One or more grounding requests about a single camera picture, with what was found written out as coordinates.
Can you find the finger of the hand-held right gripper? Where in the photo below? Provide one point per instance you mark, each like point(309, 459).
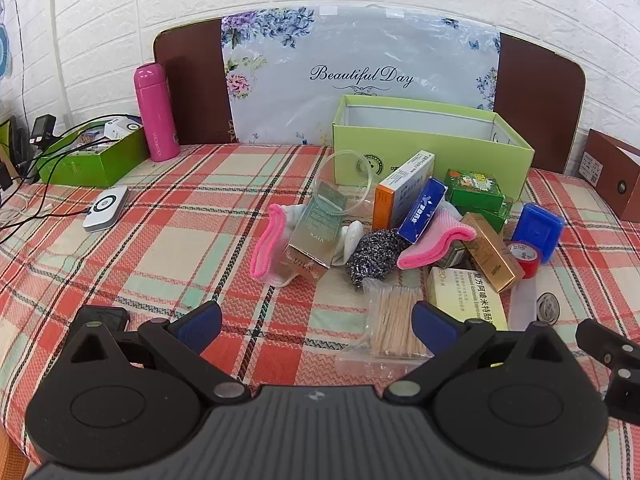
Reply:
point(620, 355)

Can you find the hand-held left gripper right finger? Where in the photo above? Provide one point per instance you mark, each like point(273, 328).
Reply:
point(430, 320)

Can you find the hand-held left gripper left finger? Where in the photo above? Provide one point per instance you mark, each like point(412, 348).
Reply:
point(200, 322)

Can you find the bag of toothpicks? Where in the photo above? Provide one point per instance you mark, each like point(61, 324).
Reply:
point(390, 325)

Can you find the yellow white medicine box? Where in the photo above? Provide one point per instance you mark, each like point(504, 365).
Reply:
point(465, 290)

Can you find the pink white glove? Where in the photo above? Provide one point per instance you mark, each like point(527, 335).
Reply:
point(435, 242)
point(267, 245)

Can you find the clear packet with round badge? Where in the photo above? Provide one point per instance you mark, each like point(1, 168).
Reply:
point(547, 307)

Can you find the steel wool scrubber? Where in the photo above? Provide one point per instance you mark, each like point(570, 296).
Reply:
point(372, 255)

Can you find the gold narrow box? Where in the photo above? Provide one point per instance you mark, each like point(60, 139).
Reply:
point(492, 255)

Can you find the blue white small box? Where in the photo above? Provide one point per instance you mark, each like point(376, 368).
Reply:
point(422, 210)

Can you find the red tape roll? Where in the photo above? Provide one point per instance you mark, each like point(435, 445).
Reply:
point(530, 265)

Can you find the green printed box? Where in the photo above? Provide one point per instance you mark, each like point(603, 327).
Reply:
point(475, 187)
point(500, 220)

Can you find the orange white medicine box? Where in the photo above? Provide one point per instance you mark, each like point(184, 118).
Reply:
point(395, 195)

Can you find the blue plastic case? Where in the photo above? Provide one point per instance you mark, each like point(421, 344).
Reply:
point(537, 230)

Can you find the silver gold cosmetic box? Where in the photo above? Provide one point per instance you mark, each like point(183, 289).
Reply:
point(312, 230)

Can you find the clear plastic cup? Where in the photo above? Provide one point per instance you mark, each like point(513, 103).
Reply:
point(350, 195)

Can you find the light green cardboard box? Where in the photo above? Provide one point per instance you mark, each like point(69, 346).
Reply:
point(480, 157)

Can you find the black phone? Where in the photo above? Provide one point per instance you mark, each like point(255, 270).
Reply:
point(107, 316)

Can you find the plaid bed sheet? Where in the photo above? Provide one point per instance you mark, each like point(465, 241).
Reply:
point(175, 210)

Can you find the white power bank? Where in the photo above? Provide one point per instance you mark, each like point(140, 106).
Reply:
point(105, 208)

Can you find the brown cardboard box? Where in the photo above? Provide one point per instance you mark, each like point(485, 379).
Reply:
point(605, 185)

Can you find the dark green cardboard box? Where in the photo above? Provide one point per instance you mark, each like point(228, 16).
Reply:
point(115, 160)

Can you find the white blue device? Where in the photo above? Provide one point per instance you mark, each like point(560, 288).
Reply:
point(122, 127)

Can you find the pink thermos bottle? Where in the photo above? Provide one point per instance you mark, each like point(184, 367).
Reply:
point(155, 110)

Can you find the brown headboard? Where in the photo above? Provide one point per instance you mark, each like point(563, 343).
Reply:
point(190, 85)

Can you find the floral plastic package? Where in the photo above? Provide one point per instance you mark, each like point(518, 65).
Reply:
point(310, 110)

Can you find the black charger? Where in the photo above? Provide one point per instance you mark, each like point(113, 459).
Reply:
point(44, 130)

